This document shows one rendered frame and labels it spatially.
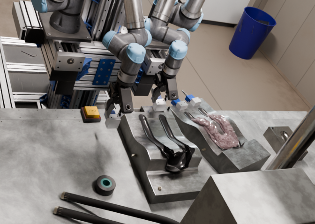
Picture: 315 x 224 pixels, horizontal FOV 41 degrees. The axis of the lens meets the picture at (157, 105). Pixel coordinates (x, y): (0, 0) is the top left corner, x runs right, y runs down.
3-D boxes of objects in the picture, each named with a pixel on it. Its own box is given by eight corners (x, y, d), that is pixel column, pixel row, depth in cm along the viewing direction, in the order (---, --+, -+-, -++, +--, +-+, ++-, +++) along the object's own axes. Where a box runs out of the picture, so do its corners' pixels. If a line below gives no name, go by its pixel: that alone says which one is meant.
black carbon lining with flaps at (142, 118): (135, 117, 200) (141, 102, 194) (164, 117, 208) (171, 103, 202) (161, 175, 177) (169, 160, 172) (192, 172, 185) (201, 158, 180)
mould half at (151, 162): (116, 119, 205) (123, 98, 197) (162, 118, 218) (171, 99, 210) (150, 204, 173) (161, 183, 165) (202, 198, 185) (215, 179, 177)
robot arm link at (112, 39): (117, 41, 179) (134, 56, 175) (98, 47, 171) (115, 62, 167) (123, 26, 175) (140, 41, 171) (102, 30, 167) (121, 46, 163)
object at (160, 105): (146, 92, 213) (148, 84, 209) (155, 91, 215) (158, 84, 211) (154, 112, 205) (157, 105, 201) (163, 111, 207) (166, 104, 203)
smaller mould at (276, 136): (262, 134, 238) (268, 126, 234) (281, 134, 246) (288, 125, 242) (281, 161, 225) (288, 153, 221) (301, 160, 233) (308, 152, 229)
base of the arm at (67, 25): (46, 14, 209) (50, -4, 203) (76, 18, 216) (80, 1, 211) (52, 32, 199) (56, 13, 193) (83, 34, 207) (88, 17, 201)
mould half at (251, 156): (164, 114, 221) (172, 98, 215) (198, 105, 238) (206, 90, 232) (228, 184, 198) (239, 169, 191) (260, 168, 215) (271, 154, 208)
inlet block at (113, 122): (98, 108, 191) (101, 99, 187) (108, 108, 193) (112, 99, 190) (107, 128, 182) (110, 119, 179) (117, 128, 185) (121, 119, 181)
